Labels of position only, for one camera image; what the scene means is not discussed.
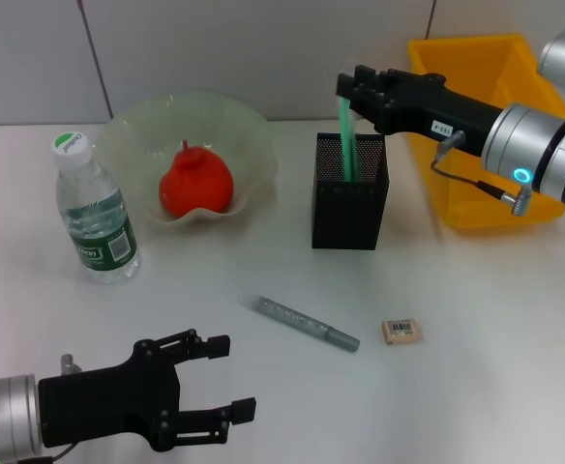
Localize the pale green glass fruit plate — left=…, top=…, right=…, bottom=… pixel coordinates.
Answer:
left=93, top=92, right=282, bottom=236

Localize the green toothbrush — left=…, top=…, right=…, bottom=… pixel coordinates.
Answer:
left=336, top=60, right=361, bottom=185

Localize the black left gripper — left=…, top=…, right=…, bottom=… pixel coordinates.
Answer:
left=38, top=330, right=257, bottom=453

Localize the clear green-label water bottle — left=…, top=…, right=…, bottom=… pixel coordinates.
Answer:
left=52, top=130, right=141, bottom=285

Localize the beige eraser with barcode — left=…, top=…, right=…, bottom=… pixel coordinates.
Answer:
left=381, top=318, right=420, bottom=345

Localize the black mesh pen holder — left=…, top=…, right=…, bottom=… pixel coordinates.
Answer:
left=311, top=131, right=390, bottom=251

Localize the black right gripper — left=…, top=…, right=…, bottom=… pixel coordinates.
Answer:
left=335, top=64, right=505, bottom=159

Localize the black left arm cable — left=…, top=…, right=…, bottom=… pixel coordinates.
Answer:
left=18, top=442, right=78, bottom=464

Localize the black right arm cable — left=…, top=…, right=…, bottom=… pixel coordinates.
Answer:
left=430, top=159, right=535, bottom=217

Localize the grey marker pen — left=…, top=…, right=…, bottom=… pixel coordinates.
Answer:
left=237, top=292, right=361, bottom=354

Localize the yellow plastic storage bin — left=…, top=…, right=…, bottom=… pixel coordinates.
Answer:
left=406, top=32, right=565, bottom=236

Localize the red-orange toy orange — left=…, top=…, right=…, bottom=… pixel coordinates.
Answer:
left=159, top=139, right=236, bottom=218

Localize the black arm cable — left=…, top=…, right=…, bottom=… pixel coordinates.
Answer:
left=18, top=442, right=78, bottom=464
left=430, top=159, right=535, bottom=217

